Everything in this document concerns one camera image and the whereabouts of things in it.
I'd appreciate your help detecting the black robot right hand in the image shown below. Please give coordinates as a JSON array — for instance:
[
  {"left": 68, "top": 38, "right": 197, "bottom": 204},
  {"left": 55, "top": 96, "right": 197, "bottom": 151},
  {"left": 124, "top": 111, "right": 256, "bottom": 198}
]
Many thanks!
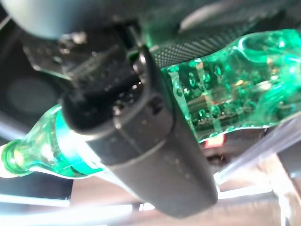
[{"left": 4, "top": 0, "right": 301, "bottom": 217}]

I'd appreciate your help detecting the green soda bottle yellow cap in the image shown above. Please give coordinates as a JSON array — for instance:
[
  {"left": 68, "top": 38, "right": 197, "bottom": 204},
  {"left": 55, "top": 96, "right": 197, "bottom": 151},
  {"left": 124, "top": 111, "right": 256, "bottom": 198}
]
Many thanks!
[{"left": 1, "top": 28, "right": 301, "bottom": 181}]

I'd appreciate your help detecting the clear shelf price rail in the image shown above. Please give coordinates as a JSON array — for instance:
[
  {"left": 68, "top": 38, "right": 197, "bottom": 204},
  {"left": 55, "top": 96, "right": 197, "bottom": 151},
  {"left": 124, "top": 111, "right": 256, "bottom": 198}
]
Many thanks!
[{"left": 211, "top": 117, "right": 301, "bottom": 189}]

